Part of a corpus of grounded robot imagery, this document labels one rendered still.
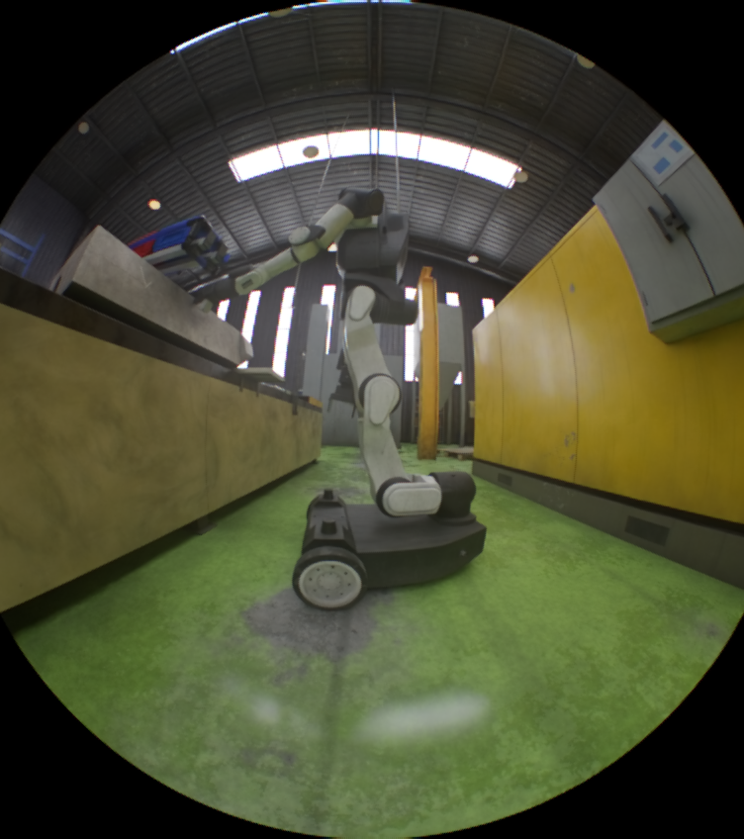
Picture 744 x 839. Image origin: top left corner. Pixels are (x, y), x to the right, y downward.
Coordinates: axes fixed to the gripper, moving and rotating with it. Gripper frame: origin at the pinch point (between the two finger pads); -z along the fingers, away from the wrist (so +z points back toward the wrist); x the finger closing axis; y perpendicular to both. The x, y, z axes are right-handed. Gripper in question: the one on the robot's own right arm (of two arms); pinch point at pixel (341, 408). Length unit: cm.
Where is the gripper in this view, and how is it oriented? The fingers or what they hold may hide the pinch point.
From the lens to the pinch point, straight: 108.1
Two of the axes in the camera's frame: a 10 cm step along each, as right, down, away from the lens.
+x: -9.7, -2.3, 1.0
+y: -0.9, -0.4, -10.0
